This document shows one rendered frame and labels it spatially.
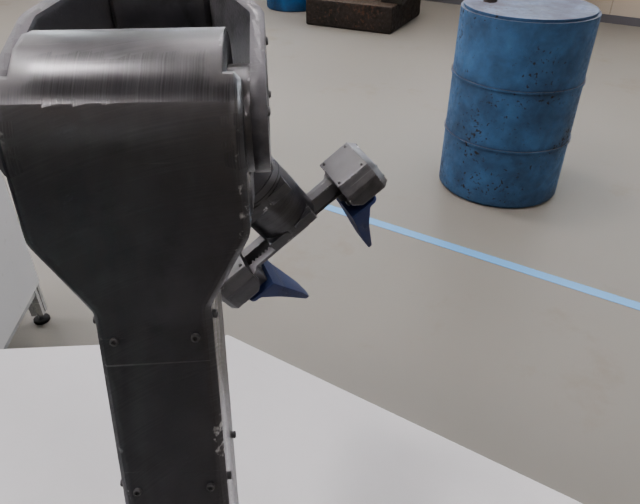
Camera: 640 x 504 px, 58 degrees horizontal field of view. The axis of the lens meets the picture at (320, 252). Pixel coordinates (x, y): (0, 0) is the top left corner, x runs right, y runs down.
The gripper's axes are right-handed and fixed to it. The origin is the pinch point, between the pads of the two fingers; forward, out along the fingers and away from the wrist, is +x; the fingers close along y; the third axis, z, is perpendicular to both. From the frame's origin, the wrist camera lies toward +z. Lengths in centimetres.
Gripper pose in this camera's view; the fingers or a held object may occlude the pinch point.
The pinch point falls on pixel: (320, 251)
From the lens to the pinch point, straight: 58.0
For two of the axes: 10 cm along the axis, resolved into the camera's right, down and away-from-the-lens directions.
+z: -3.8, -5.7, 7.3
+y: -7.7, 6.3, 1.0
